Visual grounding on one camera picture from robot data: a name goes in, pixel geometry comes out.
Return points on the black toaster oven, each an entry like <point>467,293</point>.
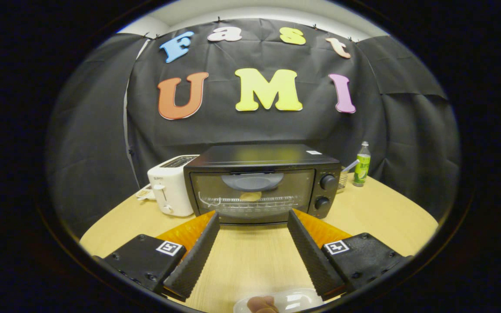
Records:
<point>259,156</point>

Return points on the black backdrop cloth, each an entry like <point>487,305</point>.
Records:
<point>233,130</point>

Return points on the small white flat item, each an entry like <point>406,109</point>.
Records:
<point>146,193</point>

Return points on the clear glass cup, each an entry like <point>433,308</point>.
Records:
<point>342,181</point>

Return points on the white slot toaster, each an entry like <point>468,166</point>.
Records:
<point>172,187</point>

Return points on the green label drink bottle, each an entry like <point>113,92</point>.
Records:
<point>362,167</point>

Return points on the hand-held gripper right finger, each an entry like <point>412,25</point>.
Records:
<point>311,256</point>

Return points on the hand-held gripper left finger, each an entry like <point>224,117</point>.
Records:
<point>196,258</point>

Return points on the white oval plate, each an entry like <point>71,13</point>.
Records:
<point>298,300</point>

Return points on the stack of round pancakes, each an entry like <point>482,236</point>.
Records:
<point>250,196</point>

